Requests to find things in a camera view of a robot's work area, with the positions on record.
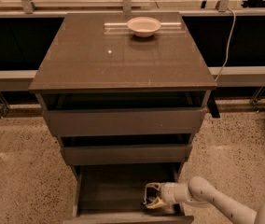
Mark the grey drawer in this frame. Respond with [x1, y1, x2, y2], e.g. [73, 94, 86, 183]
[63, 163, 194, 224]
[36, 94, 207, 137]
[61, 134, 192, 166]

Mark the grey top drawer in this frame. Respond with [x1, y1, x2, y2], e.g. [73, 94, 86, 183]
[36, 94, 207, 137]

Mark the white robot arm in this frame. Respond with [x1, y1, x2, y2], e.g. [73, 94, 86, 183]
[144, 176, 265, 224]

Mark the grey drawer cabinet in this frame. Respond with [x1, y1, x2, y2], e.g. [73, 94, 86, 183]
[28, 11, 218, 182]

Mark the grey bottom drawer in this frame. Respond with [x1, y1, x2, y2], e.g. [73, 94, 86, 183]
[63, 163, 194, 224]

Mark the grey metal railing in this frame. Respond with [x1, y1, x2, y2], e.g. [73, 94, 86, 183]
[0, 0, 265, 92]

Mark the white bowl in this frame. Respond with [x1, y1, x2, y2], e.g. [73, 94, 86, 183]
[127, 17, 161, 37]

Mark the grey middle drawer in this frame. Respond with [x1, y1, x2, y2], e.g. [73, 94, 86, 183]
[61, 134, 192, 166]

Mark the white cable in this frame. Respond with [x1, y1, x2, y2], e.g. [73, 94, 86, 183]
[214, 7, 237, 82]

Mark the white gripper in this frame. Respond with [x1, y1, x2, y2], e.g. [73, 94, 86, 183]
[144, 182, 180, 214]

